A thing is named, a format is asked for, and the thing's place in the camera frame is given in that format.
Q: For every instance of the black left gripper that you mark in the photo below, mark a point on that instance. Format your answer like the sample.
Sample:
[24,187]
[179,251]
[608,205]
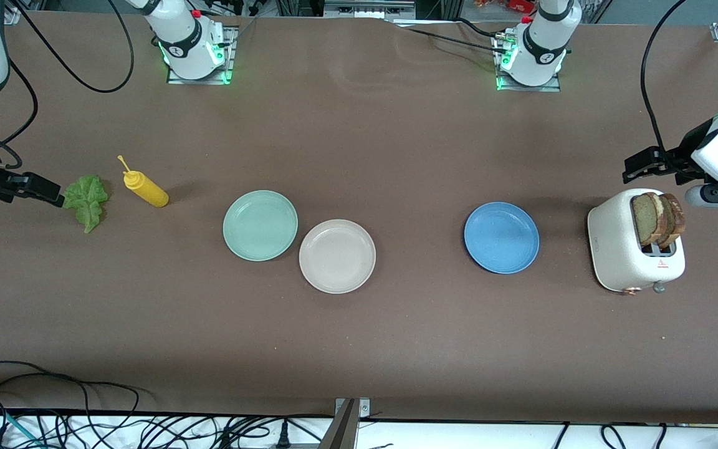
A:
[687,148]

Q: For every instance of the brown toast bread slice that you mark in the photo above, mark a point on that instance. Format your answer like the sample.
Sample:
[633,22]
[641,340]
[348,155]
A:
[644,219]
[675,218]

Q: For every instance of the green lettuce leaf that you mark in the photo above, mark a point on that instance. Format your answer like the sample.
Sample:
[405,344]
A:
[88,199]

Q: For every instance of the yellow mustard squeeze bottle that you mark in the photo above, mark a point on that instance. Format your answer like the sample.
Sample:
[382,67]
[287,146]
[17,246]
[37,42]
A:
[147,190]

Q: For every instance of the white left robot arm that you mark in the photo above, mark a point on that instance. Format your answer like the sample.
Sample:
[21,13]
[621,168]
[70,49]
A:
[543,47]

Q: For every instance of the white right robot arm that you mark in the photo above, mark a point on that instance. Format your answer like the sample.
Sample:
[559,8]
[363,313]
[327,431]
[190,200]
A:
[187,43]

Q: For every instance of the blue plate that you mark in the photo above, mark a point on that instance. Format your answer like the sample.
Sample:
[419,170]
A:
[501,237]

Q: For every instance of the mint green plate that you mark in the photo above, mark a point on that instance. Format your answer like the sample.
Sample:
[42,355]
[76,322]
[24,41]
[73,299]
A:
[259,226]

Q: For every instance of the beige plate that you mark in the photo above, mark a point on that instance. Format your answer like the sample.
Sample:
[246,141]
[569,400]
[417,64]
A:
[337,256]

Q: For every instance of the white two-slot toaster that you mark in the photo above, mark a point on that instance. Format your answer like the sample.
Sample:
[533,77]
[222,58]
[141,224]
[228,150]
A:
[614,249]

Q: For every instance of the red packaged items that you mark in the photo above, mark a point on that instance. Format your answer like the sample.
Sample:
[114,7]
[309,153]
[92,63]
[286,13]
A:
[508,5]

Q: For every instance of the grey equipment box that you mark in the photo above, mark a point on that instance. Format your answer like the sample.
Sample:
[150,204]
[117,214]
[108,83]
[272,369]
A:
[368,9]

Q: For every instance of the black power plug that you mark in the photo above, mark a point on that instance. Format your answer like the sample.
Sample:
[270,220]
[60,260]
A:
[283,434]

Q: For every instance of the aluminium profile beam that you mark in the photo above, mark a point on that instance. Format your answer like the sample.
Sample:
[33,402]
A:
[340,430]

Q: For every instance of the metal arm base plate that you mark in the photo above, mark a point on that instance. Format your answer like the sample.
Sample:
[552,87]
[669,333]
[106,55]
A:
[229,59]
[530,88]

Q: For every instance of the small metal bracket plate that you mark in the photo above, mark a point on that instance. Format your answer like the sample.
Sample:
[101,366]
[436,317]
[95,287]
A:
[364,408]

